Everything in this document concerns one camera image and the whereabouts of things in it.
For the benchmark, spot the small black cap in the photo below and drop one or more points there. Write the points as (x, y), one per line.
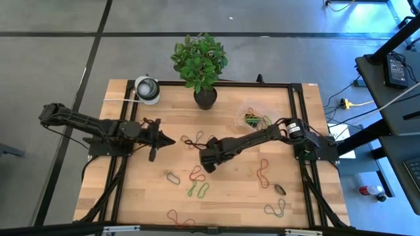
(381, 197)

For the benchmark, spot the grey chair base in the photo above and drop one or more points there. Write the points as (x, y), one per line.
(10, 150)

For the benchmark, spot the black front frame beam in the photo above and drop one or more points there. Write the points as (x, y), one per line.
(164, 231)

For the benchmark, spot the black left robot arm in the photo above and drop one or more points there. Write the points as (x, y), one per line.
(85, 123)

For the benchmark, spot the black table-level camera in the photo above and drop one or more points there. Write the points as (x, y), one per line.
(212, 230)

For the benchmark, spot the silver frame bracket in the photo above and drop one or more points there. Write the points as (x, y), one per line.
(121, 228)
(303, 232)

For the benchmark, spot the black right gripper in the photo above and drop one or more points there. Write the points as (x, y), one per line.
(211, 154)

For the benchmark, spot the clear plastic bin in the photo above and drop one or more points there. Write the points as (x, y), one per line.
(275, 113)

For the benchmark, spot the black desk leg beam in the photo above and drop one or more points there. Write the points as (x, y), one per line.
(364, 137)

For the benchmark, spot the black side desk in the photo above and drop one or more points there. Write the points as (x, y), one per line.
(377, 95)

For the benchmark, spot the grey floor box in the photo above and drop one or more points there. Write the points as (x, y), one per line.
(360, 83)

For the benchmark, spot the white round lamp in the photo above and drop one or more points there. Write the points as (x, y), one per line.
(147, 90)

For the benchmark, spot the dark rubber band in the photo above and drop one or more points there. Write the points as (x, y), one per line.
(277, 187)

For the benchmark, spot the black keyboard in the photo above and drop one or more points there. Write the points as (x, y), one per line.
(414, 172)

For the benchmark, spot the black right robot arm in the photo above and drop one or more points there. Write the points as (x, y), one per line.
(256, 137)

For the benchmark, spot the black frame clamp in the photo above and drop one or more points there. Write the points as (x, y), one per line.
(260, 78)

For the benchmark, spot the thick black rubber band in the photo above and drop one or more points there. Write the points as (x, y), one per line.
(185, 142)

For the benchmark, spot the green plant in black pot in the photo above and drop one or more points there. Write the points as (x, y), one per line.
(199, 62)

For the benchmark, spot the black desk with keyboard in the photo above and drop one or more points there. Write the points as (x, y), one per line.
(397, 157)

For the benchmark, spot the grey purple rubber band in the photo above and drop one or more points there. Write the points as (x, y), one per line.
(251, 110)

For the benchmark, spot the red white can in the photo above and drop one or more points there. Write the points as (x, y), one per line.
(364, 190)

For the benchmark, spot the black diagonal beam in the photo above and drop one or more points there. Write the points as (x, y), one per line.
(393, 41)

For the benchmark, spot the black desk foot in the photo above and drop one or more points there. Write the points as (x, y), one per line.
(386, 183)

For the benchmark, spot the long red rubber band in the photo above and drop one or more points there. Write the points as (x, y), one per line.
(259, 178)

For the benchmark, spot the grey blue rubber band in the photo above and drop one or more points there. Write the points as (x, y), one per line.
(283, 204)

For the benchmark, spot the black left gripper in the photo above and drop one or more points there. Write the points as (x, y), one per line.
(151, 136)

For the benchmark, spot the white paper sheet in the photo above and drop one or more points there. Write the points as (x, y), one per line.
(339, 129)

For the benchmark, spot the olive rubber band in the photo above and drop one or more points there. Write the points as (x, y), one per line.
(198, 132)

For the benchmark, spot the black power supply brick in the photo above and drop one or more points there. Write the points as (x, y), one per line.
(396, 72)

